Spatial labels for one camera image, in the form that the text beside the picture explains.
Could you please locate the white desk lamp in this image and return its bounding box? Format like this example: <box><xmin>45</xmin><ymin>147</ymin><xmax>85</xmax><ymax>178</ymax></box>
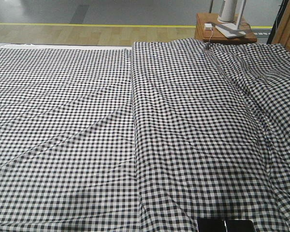
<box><xmin>215</xmin><ymin>0</ymin><xmax>246</xmax><ymax>38</ymax></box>

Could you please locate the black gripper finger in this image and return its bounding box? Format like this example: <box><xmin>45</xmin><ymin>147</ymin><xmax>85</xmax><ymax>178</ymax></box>
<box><xmin>197</xmin><ymin>218</ymin><xmax>226</xmax><ymax>232</ymax></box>
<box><xmin>225</xmin><ymin>220</ymin><xmax>255</xmax><ymax>232</ymax></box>

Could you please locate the black white checkered duvet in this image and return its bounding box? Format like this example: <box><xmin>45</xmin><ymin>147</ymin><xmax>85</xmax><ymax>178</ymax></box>
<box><xmin>131</xmin><ymin>39</ymin><xmax>290</xmax><ymax>232</ymax></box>

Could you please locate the wooden bedside table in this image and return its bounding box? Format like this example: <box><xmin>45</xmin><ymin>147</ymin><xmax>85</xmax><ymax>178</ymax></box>
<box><xmin>194</xmin><ymin>13</ymin><xmax>257</xmax><ymax>45</ymax></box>

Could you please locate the black white checkered bedsheet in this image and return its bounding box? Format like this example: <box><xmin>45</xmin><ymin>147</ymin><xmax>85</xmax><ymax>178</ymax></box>
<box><xmin>0</xmin><ymin>48</ymin><xmax>141</xmax><ymax>232</ymax></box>

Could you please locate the white charger adapter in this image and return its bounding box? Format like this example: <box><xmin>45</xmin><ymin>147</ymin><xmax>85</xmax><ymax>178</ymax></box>
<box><xmin>204</xmin><ymin>23</ymin><xmax>213</xmax><ymax>31</ymax></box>

